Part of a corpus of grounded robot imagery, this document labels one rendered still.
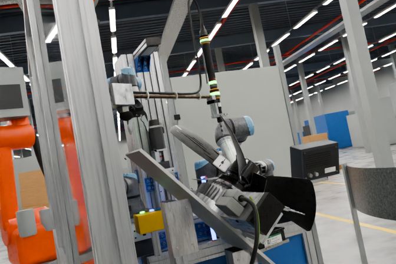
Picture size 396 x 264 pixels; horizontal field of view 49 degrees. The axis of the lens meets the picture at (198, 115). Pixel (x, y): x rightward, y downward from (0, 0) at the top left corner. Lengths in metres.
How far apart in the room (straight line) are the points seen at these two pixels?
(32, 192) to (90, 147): 9.46
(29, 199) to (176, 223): 8.40
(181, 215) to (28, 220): 3.99
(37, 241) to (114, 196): 5.17
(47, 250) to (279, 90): 3.30
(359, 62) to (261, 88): 4.71
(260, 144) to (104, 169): 3.60
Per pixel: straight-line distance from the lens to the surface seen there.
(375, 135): 8.61
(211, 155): 1.84
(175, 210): 1.66
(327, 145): 2.57
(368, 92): 8.63
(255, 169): 1.82
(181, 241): 1.68
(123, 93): 1.44
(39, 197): 9.92
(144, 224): 2.15
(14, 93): 5.78
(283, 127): 4.19
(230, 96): 3.98
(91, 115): 0.49
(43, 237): 5.66
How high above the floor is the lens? 1.31
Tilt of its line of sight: 5 degrees up
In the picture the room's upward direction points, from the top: 11 degrees counter-clockwise
